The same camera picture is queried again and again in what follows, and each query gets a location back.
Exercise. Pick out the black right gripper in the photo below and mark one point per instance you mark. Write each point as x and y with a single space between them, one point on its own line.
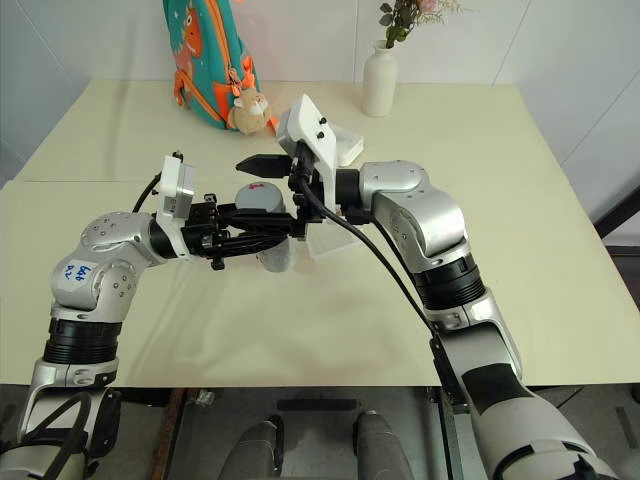
305 200

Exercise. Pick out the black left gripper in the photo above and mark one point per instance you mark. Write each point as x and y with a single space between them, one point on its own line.
202 235

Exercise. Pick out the grey jar lid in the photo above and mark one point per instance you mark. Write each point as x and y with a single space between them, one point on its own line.
260 197

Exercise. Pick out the clear jar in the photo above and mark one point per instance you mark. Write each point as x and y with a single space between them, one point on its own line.
276 257

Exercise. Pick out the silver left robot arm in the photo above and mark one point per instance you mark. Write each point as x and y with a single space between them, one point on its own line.
107 280

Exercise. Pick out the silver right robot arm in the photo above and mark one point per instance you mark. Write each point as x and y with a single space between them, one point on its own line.
450 260

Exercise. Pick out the clear plastic box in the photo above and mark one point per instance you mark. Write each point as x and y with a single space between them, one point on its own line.
332 240

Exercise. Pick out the white rectangular box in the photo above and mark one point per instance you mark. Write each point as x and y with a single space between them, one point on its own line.
350 145

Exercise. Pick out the teal and orange backpack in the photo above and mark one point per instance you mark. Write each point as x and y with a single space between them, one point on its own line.
205 55

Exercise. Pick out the white ceramic vase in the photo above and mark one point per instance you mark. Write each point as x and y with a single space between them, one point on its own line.
379 80

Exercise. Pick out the rusty brown metal bar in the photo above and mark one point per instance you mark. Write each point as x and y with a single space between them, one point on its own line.
172 435

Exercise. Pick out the dried flower bouquet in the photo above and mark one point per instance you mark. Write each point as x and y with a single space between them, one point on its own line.
405 20

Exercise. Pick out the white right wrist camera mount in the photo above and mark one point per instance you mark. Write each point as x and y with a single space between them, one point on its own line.
312 132

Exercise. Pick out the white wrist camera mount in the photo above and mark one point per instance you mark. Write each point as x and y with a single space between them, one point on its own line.
172 192
312 132

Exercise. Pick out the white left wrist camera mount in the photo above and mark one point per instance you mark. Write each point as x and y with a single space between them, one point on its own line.
172 192

